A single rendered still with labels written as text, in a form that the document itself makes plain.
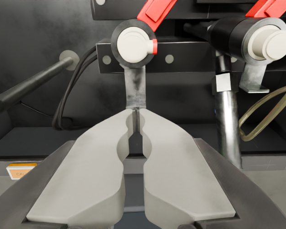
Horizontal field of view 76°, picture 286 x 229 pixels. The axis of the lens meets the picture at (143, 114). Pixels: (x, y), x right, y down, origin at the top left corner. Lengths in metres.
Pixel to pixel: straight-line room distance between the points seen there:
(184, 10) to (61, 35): 0.25
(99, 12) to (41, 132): 0.33
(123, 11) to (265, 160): 0.36
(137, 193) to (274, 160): 0.48
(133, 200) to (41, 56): 0.55
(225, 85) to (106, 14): 0.15
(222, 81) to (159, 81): 0.24
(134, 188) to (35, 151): 0.44
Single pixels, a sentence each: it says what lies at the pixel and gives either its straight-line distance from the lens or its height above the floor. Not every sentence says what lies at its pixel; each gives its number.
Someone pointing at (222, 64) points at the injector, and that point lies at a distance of 0.18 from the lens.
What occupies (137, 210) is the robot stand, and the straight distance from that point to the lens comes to 0.74.
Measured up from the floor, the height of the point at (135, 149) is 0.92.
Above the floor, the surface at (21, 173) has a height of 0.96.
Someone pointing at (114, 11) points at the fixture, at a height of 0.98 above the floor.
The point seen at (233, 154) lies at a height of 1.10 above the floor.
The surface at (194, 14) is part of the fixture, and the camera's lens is 0.24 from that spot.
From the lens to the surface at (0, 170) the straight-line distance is 0.46.
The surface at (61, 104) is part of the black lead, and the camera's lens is 0.23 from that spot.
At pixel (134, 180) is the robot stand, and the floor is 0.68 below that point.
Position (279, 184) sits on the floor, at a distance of 2.29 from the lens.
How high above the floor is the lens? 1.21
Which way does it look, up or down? 62 degrees down
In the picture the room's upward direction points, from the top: 178 degrees clockwise
